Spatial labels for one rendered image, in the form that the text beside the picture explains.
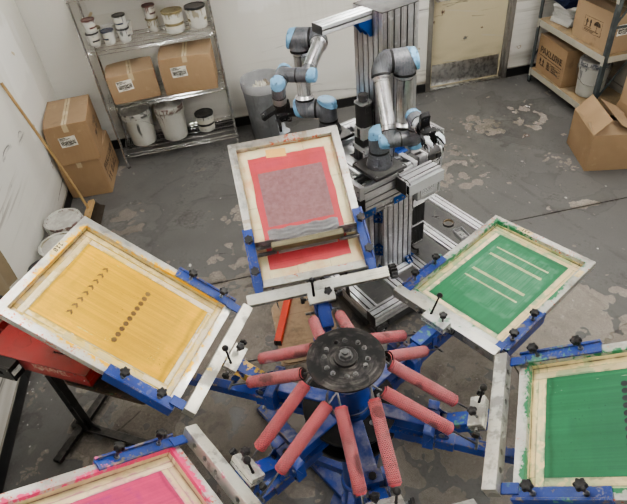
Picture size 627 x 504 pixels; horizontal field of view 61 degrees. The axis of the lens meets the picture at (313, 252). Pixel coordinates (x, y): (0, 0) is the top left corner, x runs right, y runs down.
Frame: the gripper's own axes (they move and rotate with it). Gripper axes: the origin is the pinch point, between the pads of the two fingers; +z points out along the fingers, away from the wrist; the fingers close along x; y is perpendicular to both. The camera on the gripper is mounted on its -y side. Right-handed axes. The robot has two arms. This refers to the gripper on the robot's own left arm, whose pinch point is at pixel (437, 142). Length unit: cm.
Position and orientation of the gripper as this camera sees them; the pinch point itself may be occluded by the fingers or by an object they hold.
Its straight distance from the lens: 250.4
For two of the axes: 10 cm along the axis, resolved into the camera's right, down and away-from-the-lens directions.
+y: 2.3, 7.3, 6.4
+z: 1.9, 6.1, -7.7
